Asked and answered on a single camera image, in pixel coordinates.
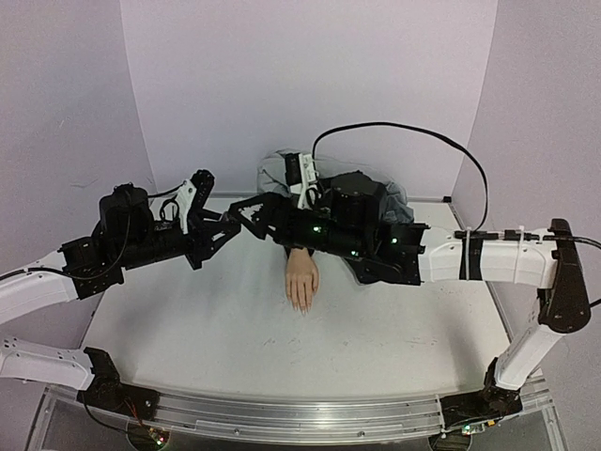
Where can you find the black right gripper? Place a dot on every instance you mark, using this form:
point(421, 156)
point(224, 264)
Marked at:
point(278, 222)

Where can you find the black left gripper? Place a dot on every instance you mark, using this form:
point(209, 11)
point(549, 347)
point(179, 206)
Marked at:
point(203, 234)

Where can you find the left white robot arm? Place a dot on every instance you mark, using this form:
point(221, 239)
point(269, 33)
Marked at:
point(127, 236)

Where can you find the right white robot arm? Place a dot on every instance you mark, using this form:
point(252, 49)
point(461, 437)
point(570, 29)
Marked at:
point(348, 221)

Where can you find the mannequin hand with long nails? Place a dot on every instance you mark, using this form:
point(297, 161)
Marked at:
point(301, 279)

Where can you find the grey and black jacket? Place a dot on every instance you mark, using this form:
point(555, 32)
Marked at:
point(271, 179)

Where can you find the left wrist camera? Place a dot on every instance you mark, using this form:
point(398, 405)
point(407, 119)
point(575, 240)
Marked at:
point(192, 196)

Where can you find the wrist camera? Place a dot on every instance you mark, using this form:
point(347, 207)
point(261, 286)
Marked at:
point(192, 196)
point(301, 179)

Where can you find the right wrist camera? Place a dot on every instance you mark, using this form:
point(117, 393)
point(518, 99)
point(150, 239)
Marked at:
point(301, 179)

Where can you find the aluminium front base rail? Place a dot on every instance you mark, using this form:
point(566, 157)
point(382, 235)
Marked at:
point(305, 422)

